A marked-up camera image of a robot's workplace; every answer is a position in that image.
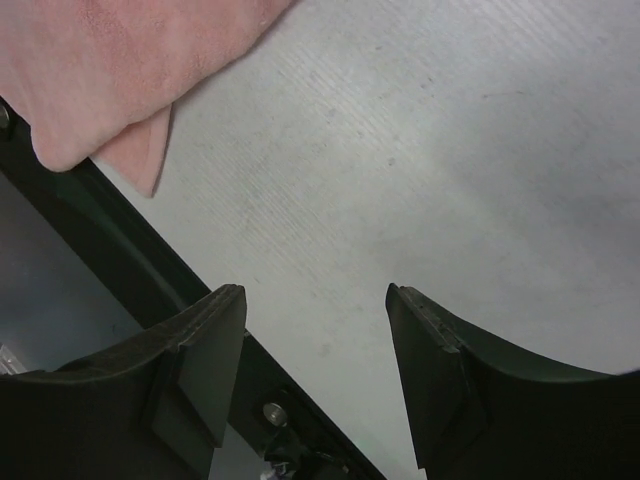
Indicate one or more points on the pink towel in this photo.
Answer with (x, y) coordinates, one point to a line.
(99, 78)

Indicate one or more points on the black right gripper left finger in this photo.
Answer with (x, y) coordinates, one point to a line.
(154, 406)

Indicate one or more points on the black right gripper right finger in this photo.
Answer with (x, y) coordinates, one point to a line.
(481, 407)

